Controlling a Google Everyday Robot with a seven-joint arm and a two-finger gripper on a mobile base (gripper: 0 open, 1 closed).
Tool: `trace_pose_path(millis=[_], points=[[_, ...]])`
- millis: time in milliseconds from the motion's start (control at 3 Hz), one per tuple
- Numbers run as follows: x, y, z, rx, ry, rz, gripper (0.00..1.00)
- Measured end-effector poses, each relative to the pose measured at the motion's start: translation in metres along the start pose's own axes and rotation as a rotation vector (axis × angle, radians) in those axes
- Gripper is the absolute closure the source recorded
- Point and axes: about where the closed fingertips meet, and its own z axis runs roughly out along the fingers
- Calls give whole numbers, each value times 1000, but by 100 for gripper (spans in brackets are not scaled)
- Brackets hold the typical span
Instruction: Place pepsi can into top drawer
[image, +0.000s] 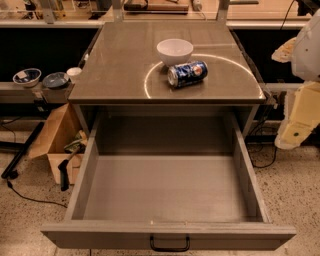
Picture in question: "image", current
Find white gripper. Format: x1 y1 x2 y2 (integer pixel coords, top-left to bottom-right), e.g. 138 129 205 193
271 9 320 150

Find blue pepsi can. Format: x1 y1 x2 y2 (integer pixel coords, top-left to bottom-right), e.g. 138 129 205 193
168 61 208 88

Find grey open top drawer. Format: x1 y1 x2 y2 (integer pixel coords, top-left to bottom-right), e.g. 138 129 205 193
42 113 296 251

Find white ceramic bowl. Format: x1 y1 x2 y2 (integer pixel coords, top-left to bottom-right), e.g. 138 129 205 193
156 39 193 66

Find grey cabinet with countertop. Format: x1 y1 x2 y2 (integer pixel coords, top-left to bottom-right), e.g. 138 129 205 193
69 21 265 133

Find small white cup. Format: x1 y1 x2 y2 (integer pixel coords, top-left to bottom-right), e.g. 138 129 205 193
67 67 82 80

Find open cardboard box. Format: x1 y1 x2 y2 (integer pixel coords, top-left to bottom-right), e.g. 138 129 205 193
28 104 82 184

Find dark blue bowl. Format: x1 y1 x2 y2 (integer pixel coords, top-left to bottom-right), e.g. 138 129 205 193
42 72 69 89

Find black pole on floor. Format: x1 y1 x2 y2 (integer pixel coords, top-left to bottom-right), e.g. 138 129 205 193
0 122 44 179

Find black cables right side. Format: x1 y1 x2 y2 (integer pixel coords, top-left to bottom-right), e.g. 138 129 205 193
246 103 279 169

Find black drawer handle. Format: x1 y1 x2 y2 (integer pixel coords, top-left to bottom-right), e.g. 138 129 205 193
149 235 191 253

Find black handled tool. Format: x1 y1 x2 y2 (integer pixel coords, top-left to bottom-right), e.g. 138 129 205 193
58 146 82 191

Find black floor cable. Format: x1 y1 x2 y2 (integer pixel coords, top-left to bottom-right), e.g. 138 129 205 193
5 179 68 209

